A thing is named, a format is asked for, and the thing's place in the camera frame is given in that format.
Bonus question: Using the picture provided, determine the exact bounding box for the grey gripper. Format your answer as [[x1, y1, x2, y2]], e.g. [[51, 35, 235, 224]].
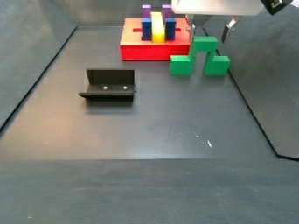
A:
[[173, 0, 265, 42]]

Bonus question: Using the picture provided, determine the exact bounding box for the blue block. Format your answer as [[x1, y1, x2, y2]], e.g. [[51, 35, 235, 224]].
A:
[[142, 18, 153, 41], [165, 17, 177, 40]]

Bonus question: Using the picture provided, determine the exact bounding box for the yellow arch block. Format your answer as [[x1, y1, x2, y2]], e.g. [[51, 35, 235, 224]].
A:
[[151, 11, 165, 43]]

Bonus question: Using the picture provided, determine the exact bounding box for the red board base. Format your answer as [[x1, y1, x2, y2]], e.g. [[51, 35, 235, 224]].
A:
[[119, 18, 191, 61]]

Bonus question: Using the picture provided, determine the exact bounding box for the green stepped block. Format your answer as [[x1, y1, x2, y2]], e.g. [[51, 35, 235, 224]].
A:
[[169, 36, 231, 77]]

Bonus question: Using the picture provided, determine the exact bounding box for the right blue block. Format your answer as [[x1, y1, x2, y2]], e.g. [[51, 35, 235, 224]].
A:
[[165, 17, 177, 40]]

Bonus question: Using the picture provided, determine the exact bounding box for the black angle bracket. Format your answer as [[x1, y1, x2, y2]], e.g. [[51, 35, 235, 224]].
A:
[[79, 68, 137, 100]]

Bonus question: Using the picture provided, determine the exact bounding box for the right purple block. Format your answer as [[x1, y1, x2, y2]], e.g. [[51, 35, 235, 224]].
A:
[[162, 4, 173, 18]]

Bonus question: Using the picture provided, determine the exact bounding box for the left blue block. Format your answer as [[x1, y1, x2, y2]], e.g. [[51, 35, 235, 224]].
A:
[[142, 18, 153, 41]]

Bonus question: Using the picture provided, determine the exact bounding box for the left purple block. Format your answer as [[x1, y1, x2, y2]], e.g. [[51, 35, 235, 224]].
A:
[[142, 4, 153, 18]]

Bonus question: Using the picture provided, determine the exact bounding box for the purple block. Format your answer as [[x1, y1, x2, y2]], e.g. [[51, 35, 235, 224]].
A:
[[142, 4, 153, 18], [162, 4, 173, 18]]

